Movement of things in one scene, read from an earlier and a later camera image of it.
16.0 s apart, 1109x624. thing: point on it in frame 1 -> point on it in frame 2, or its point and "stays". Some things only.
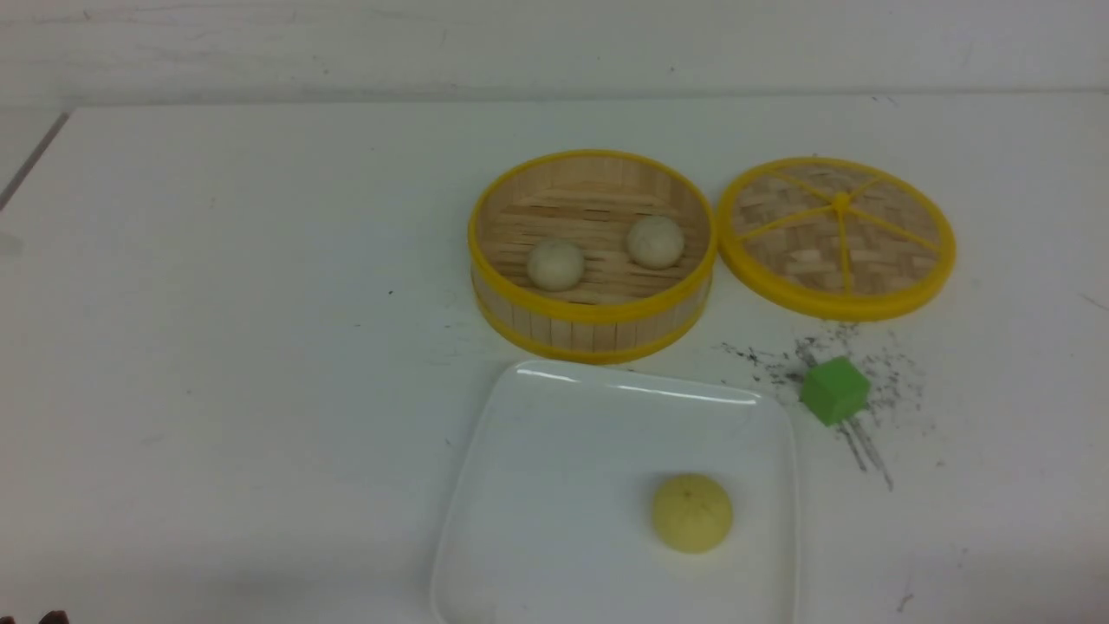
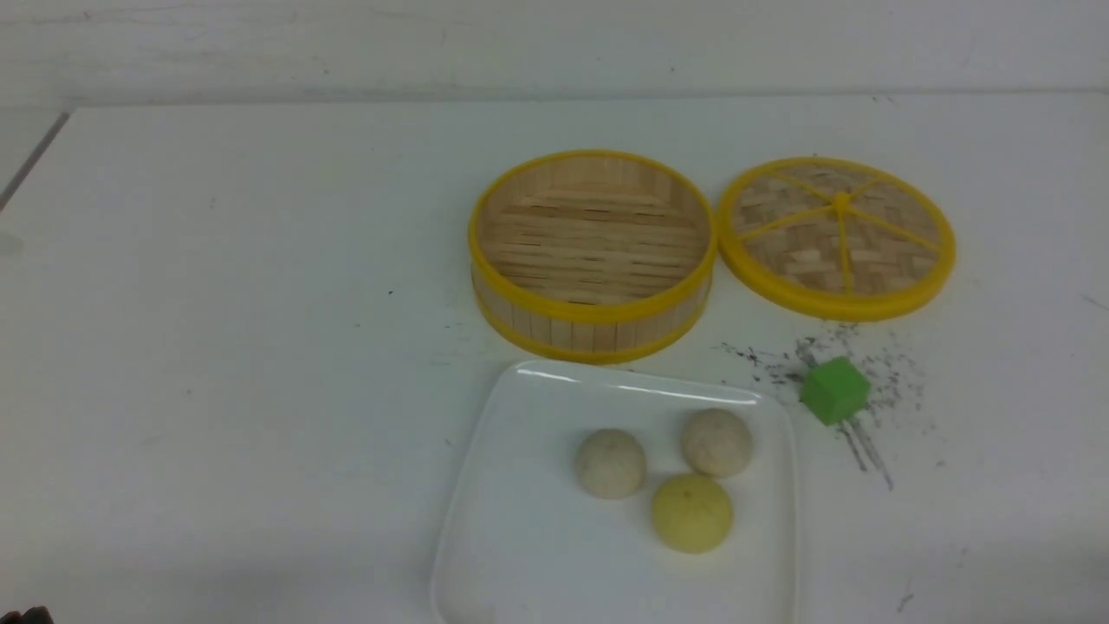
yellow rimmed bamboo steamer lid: [838, 240] stays
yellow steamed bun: [692, 513] stays
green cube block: [835, 391] stays
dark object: [56, 617] -> [39, 614]
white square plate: [556, 523] stays
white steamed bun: [656, 243] -> [716, 442]
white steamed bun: [554, 267] -> [610, 464]
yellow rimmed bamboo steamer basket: [592, 256] stays
